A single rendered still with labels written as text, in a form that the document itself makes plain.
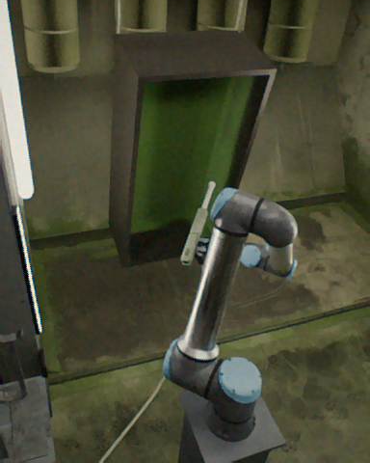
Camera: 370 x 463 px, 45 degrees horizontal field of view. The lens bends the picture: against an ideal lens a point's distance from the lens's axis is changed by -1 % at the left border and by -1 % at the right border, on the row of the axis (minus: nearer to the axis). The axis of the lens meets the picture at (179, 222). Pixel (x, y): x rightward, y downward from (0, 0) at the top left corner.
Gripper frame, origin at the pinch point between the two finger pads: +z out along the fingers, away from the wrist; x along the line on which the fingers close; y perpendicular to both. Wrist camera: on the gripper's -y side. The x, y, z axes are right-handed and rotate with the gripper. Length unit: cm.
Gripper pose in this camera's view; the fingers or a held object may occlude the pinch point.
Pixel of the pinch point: (192, 244)
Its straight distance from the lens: 215.2
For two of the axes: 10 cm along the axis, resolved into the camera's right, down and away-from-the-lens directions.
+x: 2.8, -8.0, 5.4
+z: -9.3, -0.8, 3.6
